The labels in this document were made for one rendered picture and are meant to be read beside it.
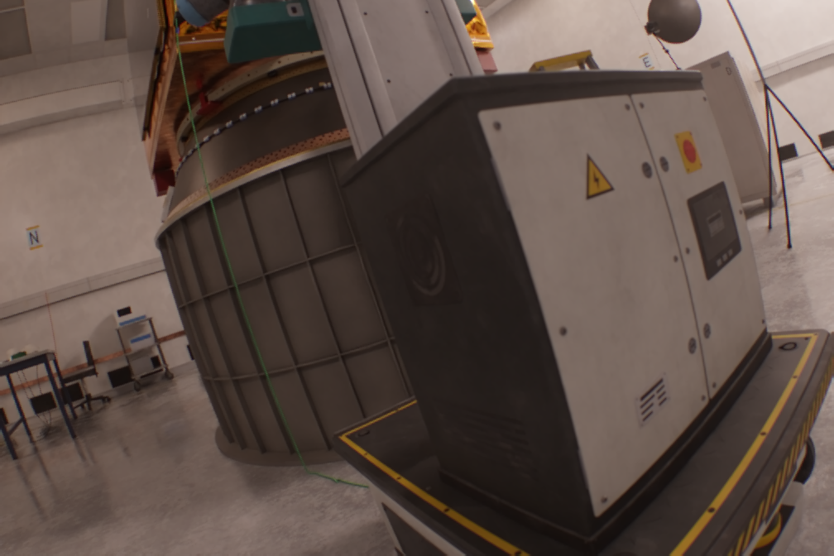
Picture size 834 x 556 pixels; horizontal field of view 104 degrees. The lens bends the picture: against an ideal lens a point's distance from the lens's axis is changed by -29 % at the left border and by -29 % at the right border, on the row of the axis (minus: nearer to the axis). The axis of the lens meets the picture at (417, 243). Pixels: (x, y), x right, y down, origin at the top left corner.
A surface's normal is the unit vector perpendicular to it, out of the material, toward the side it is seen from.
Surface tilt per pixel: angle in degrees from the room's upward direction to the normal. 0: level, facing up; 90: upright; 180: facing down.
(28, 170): 90
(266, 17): 90
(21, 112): 90
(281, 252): 90
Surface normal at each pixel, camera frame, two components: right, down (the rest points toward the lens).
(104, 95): 0.58, -0.19
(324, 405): -0.14, 0.04
